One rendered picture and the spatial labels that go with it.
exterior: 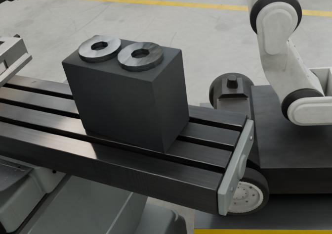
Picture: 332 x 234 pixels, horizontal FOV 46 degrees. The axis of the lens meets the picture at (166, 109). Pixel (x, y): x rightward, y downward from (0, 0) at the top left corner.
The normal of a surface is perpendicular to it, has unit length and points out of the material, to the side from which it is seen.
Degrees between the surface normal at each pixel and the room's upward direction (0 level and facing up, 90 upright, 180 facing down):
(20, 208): 90
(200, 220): 0
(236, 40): 0
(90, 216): 90
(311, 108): 90
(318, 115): 90
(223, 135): 0
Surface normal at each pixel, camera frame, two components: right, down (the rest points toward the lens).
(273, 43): -0.10, 0.64
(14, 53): 0.93, 0.14
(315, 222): -0.12, -0.77
